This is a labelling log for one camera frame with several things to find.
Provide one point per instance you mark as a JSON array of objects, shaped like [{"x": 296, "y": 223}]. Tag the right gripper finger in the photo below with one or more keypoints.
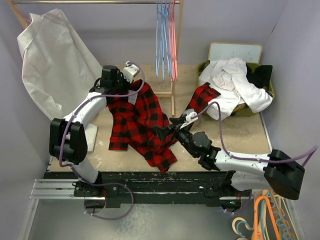
[
  {"x": 179, "y": 121},
  {"x": 166, "y": 134}
]

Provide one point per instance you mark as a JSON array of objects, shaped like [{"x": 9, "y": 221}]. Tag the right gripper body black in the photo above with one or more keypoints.
[{"x": 184, "y": 136}]

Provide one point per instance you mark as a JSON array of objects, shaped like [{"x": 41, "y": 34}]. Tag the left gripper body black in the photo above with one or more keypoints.
[{"x": 122, "y": 85}]

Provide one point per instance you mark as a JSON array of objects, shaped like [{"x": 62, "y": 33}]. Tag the red black plaid shirt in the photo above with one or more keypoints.
[{"x": 134, "y": 117}]

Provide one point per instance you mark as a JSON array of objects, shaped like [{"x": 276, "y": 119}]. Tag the pink wire hanger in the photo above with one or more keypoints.
[{"x": 173, "y": 45}]

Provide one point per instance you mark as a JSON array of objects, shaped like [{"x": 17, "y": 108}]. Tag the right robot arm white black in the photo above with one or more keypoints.
[{"x": 271, "y": 171}]

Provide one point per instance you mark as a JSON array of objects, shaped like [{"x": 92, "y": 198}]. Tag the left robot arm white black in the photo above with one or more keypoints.
[{"x": 67, "y": 140}]

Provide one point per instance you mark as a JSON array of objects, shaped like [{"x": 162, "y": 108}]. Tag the white garment on hanger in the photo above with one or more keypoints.
[{"x": 58, "y": 69}]

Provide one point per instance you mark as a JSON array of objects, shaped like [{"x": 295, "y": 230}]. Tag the beige plastic hanger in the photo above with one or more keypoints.
[{"x": 241, "y": 228}]

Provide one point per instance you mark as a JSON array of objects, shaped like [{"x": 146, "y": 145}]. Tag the pink hanger holding white garment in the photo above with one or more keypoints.
[{"x": 23, "y": 20}]

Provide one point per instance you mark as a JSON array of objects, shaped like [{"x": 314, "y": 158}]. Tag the orange plastic hanger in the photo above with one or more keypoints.
[{"x": 264, "y": 221}]

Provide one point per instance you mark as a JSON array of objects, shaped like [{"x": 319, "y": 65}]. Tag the green laundry basket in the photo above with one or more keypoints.
[{"x": 241, "y": 110}]

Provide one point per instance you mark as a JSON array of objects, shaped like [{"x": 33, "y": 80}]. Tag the white clothes in basket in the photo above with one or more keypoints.
[{"x": 229, "y": 78}]

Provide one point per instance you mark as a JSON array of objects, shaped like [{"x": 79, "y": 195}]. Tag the black garment in basket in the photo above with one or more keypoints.
[{"x": 259, "y": 75}]

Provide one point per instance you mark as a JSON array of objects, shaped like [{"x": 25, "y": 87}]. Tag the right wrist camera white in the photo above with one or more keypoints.
[{"x": 190, "y": 115}]

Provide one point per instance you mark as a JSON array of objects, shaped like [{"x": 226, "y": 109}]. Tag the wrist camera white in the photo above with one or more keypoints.
[
  {"x": 130, "y": 71},
  {"x": 190, "y": 115}
]

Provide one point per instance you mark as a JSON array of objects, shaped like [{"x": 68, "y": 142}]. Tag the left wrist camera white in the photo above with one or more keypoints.
[{"x": 130, "y": 71}]

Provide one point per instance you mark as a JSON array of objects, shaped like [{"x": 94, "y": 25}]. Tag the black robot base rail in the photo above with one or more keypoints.
[{"x": 209, "y": 188}]

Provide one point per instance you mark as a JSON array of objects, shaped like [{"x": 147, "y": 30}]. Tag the blue wire hangers bunch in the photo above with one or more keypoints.
[{"x": 162, "y": 53}]

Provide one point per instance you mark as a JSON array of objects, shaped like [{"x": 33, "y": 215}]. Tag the whiteboard with wooden frame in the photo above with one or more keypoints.
[{"x": 248, "y": 52}]

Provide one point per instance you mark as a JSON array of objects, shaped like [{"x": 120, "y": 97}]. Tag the aluminium frame rail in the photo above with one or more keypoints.
[{"x": 56, "y": 189}]

